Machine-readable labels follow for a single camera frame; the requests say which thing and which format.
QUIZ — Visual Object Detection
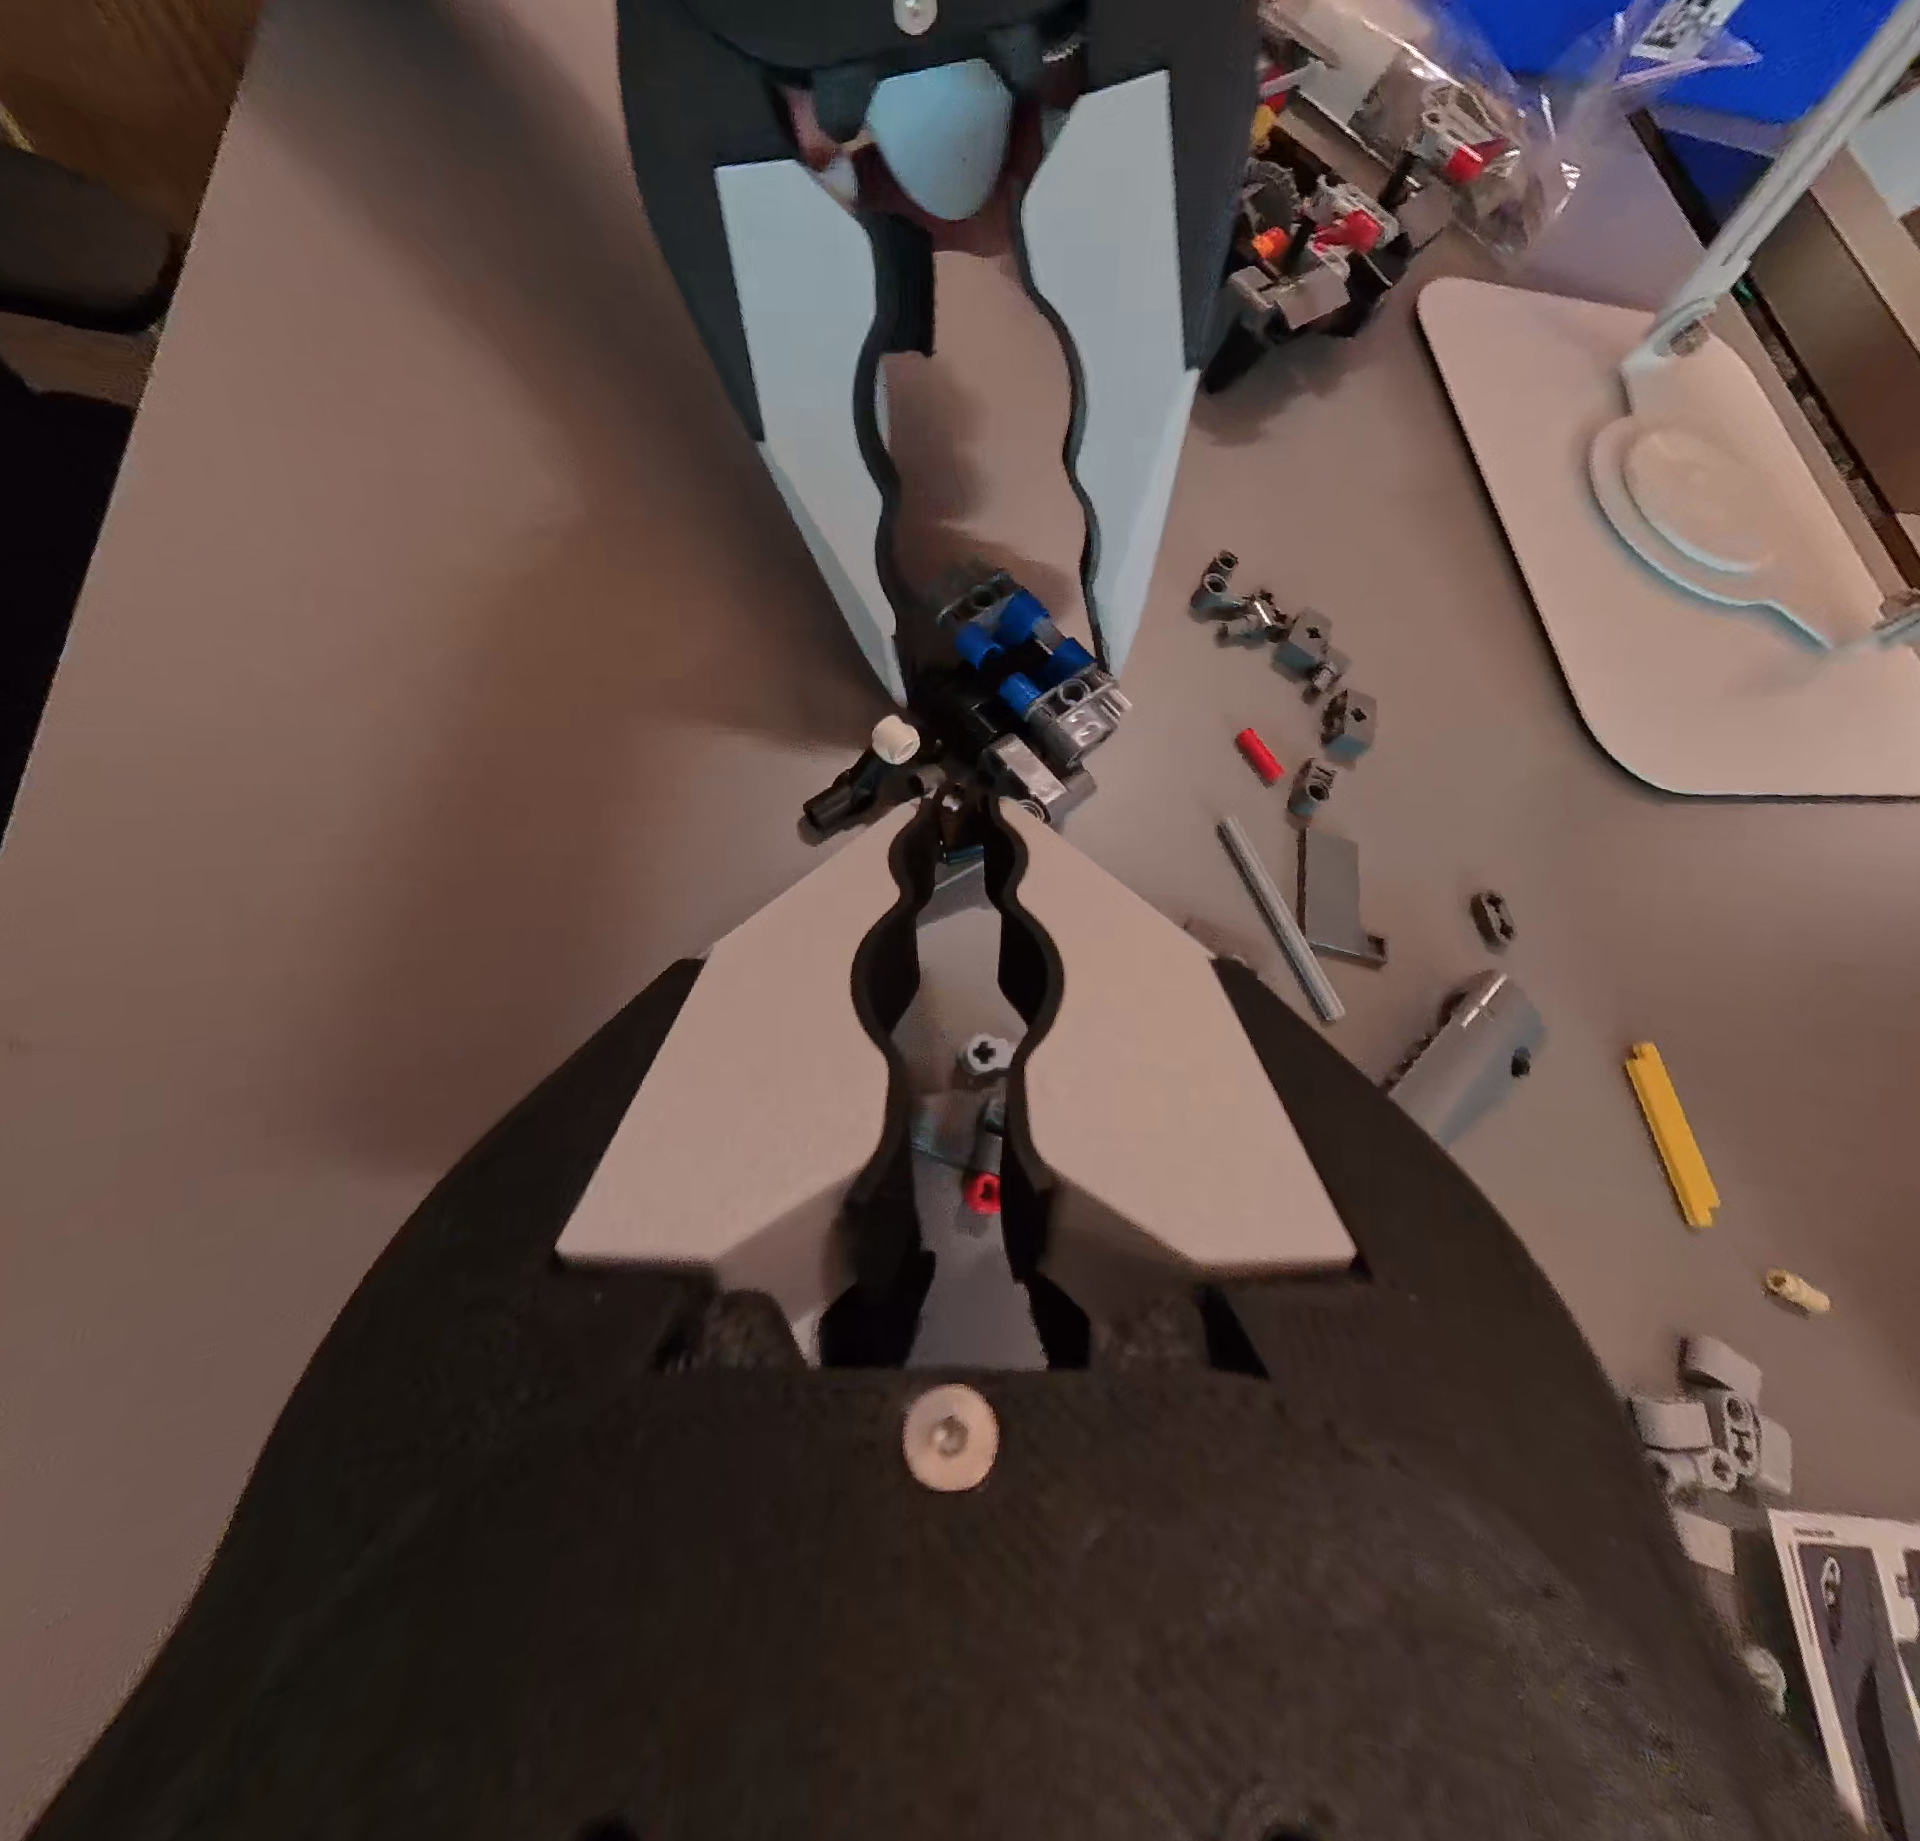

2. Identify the lego instruction booklet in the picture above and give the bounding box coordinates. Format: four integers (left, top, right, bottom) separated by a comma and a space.
1743, 1507, 1920, 1841

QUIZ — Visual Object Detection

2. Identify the dark monitor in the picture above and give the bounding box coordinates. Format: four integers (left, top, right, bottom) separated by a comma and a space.
1747, 86, 1920, 597

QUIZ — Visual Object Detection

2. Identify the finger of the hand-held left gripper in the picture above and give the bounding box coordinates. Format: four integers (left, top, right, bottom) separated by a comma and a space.
1017, 70, 1205, 672
718, 159, 945, 708

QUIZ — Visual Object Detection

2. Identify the clear bag of lego parts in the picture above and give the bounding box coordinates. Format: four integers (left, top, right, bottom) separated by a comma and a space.
1248, 0, 1765, 254

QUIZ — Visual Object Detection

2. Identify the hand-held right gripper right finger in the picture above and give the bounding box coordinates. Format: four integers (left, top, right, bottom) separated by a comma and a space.
982, 805, 1368, 1363

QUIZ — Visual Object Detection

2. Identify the yellow lego beam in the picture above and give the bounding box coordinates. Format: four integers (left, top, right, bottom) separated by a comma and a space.
1623, 1039, 1724, 1232

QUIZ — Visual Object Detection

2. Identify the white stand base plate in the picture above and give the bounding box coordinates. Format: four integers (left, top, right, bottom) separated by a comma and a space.
1416, 273, 1920, 801

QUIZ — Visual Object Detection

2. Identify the dark grey flat lego panel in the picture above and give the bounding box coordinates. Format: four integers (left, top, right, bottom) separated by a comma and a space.
1297, 826, 1391, 970

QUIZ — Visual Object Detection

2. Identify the white printed tag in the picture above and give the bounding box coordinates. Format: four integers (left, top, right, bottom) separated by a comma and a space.
1626, 0, 1756, 67

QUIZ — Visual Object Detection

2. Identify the dark chair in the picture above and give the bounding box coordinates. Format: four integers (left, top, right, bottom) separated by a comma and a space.
0, 143, 185, 341

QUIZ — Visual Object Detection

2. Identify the light grey lego axle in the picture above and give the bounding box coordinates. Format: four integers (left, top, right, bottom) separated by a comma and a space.
1215, 817, 1345, 1027

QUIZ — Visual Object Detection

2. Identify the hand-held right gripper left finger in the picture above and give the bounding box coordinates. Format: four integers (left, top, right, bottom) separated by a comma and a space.
555, 803, 935, 1364

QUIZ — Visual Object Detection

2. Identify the grey curved lego panel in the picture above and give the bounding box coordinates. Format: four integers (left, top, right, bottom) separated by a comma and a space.
1381, 968, 1552, 1147

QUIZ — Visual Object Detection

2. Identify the grey lego piece red pin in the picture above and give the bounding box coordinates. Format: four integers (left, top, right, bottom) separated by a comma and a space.
906, 1029, 1036, 1214

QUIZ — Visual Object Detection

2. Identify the black lego chassis assembly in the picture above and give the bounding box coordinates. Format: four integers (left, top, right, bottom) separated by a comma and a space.
1199, 146, 1421, 393

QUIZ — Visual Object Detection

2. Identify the blue and grey lego assembly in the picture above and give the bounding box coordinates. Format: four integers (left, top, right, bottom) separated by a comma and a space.
805, 566, 1138, 869

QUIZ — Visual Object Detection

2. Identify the pile of light grey connectors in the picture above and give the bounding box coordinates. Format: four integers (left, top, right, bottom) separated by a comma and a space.
1626, 1333, 1798, 1565

